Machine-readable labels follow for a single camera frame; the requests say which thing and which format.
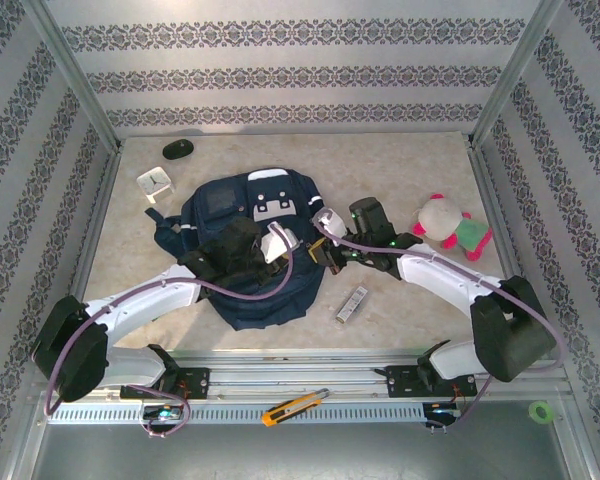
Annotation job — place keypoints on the navy blue backpack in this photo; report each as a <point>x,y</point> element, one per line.
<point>270,310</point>

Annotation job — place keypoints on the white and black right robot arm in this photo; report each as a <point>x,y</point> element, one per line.
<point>440,280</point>

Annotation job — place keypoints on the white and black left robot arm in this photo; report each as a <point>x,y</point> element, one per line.
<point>140,305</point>

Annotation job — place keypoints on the white pink green plush toy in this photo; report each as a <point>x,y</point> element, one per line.
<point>442,220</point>

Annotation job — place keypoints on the small white desk clock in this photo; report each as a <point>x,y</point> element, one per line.
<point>154,182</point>

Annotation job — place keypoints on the black computer mouse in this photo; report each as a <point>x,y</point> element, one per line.
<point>177,150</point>

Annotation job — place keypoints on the orange utility knife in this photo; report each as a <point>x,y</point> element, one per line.
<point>292,407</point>

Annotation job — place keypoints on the green tape roll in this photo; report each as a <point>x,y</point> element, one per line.
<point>534,411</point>

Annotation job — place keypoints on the aluminium mounting rail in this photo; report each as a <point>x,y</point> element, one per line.
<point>300,375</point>

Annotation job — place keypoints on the aluminium side rail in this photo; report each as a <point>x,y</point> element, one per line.
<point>106,190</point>
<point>486,180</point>

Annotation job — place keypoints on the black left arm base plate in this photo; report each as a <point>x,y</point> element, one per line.
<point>195,382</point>

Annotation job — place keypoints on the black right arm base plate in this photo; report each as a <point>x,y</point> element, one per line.
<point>400,382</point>

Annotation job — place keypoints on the aluminium frame post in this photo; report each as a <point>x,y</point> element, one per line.
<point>72,75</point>
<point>515,75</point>

